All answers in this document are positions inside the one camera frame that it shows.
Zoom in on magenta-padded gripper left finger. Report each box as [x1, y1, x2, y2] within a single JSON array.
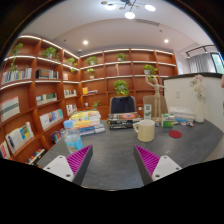
[[42, 144, 94, 186]]

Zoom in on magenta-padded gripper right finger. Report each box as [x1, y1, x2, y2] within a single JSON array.
[[133, 144, 183, 186]]

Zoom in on clear blue-capped water bottle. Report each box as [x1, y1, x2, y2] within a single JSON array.
[[63, 119, 84, 154]]

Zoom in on flat round red coaster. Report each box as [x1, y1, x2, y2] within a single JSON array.
[[168, 129, 183, 139]]

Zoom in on cream ceramic mug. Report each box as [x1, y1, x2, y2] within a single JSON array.
[[132, 119, 156, 143]]

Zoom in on green and white box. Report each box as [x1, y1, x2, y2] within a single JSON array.
[[161, 113, 176, 129]]

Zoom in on stack of colourful books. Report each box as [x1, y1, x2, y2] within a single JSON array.
[[69, 109, 106, 137]]

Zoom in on small green-white carton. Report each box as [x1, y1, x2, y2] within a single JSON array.
[[143, 103, 153, 120]]

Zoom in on stack of dark books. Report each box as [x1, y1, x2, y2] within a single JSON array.
[[106, 112, 143, 130]]

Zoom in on white vase with flowers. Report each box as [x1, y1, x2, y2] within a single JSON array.
[[189, 74, 208, 124]]

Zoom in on orange wooden shelf unit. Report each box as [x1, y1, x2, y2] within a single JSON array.
[[0, 34, 179, 166]]

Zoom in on tan chair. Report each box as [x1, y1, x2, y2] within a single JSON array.
[[142, 95, 169, 118]]

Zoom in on wooden artist mannequin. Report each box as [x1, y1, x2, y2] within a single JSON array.
[[145, 74, 169, 124]]

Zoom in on dark office chair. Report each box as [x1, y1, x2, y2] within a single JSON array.
[[109, 95, 137, 115]]

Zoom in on white partition with dark top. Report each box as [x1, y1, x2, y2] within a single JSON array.
[[162, 72, 224, 134]]

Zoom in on grey curtain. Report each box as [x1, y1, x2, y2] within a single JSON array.
[[188, 52, 217, 74]]

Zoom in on window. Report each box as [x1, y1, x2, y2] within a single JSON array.
[[210, 52, 224, 75]]

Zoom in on black ceiling track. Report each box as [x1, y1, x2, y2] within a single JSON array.
[[185, 44, 216, 58]]

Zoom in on ceiling air vent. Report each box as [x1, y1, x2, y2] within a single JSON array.
[[134, 18, 160, 27]]

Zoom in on ceiling lamp with round bulbs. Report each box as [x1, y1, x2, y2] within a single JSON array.
[[100, 0, 157, 20]]

